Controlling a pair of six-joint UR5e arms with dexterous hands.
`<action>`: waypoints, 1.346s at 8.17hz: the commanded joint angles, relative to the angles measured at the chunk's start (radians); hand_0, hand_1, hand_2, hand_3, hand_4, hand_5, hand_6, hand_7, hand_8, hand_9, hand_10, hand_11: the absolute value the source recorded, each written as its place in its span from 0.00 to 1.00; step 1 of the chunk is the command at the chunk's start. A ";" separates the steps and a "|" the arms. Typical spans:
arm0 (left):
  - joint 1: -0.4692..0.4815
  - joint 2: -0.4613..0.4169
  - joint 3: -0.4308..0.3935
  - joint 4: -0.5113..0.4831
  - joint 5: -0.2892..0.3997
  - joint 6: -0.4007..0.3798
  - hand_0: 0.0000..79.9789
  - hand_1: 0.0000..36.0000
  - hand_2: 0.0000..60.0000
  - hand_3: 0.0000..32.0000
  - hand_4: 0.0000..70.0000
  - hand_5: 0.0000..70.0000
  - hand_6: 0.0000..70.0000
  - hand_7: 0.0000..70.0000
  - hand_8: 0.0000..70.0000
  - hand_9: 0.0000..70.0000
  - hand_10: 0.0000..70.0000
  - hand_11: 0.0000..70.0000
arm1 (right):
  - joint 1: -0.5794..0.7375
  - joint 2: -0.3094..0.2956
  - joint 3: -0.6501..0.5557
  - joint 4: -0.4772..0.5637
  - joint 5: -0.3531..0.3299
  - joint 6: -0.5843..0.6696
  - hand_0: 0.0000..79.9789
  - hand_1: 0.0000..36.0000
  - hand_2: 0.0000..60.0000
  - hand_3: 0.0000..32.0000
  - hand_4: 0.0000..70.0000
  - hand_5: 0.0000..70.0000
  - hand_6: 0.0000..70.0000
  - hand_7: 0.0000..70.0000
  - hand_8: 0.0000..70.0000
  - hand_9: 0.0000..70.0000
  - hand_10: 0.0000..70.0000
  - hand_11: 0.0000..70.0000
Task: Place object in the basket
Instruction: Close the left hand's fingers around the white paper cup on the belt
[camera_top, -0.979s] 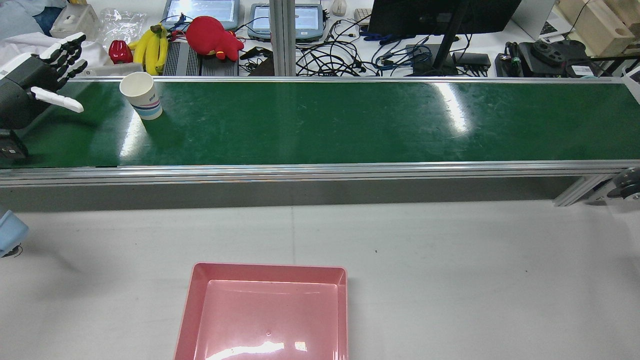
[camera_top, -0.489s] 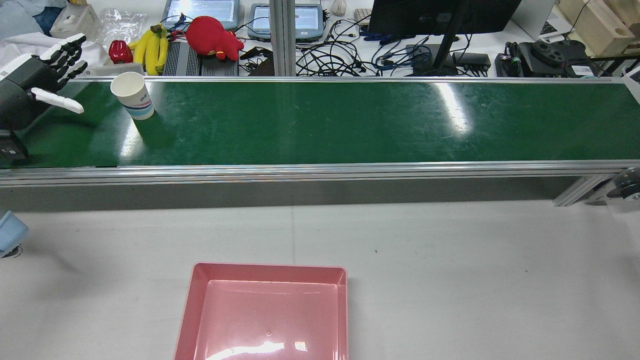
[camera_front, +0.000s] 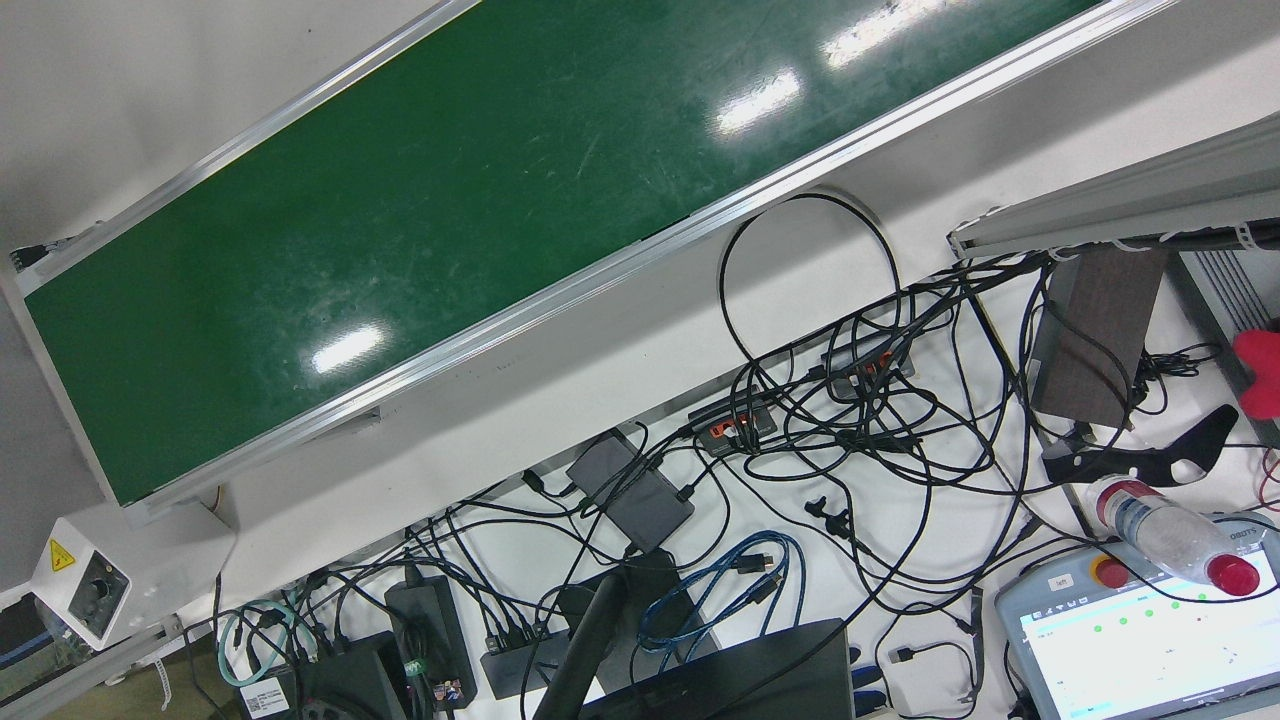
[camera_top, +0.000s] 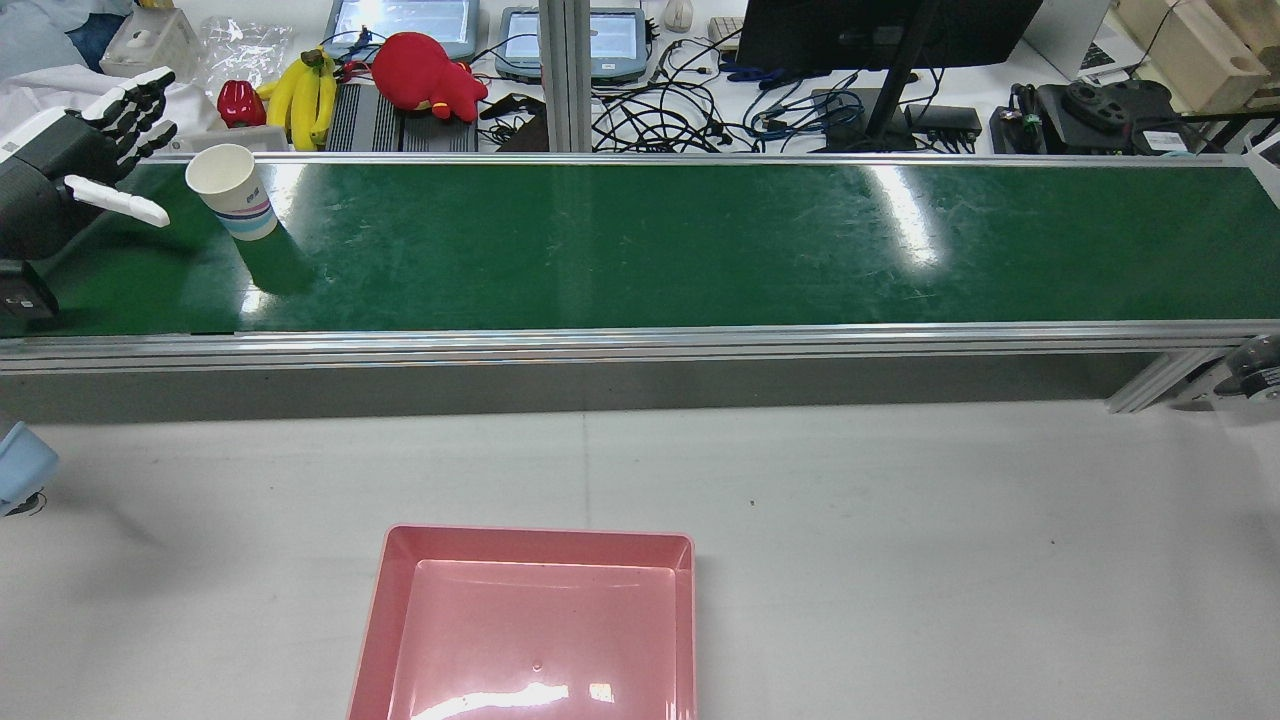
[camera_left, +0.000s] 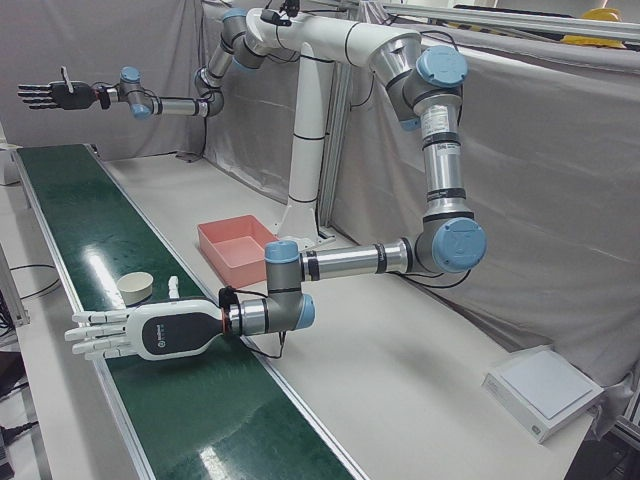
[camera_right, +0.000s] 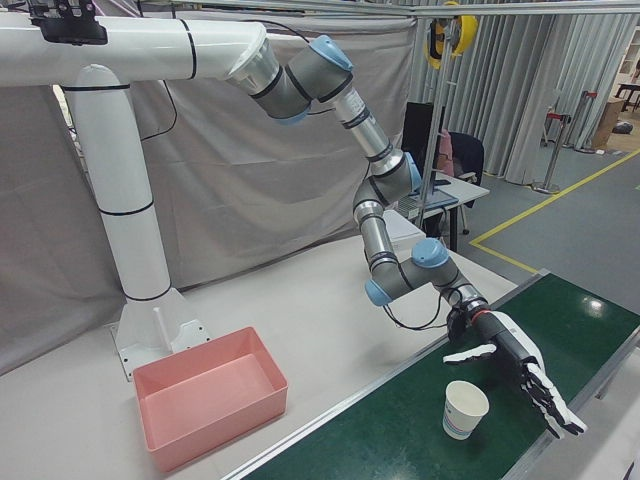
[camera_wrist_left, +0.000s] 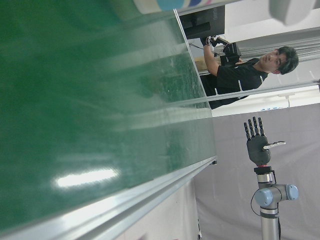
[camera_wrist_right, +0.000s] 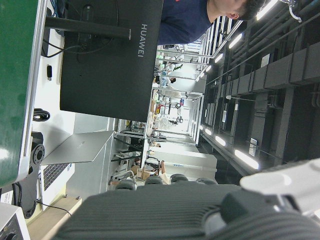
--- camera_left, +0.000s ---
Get aluminium profile column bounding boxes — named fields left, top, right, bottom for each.
left=319, top=60, right=352, bottom=237

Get overhead aluminium beam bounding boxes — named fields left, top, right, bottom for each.
left=359, top=0, right=640, bottom=42

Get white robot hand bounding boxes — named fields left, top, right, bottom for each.
left=64, top=274, right=224, bottom=362

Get green conveyor belt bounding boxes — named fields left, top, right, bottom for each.
left=12, top=143, right=371, bottom=480

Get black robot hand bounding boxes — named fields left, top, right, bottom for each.
left=17, top=66, right=99, bottom=112

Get grey curtain cloth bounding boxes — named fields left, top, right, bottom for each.
left=0, top=0, right=640, bottom=396

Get yellow hard hat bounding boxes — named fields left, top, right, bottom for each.
left=579, top=7, right=622, bottom=24
left=560, top=33, right=627, bottom=50

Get pink plastic basket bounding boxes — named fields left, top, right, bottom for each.
left=197, top=214, right=279, bottom=290

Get black pedestal camera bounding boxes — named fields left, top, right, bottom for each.
left=259, top=0, right=302, bottom=27

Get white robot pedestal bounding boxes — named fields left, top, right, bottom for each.
left=244, top=7, right=421, bottom=251

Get white paper cup blue stripes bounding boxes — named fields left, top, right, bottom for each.
left=117, top=271, right=154, bottom=309

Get white flat box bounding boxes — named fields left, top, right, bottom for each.
left=482, top=344, right=605, bottom=444

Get white conveyor motor cover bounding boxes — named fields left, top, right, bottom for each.
left=0, top=143, right=21, bottom=187

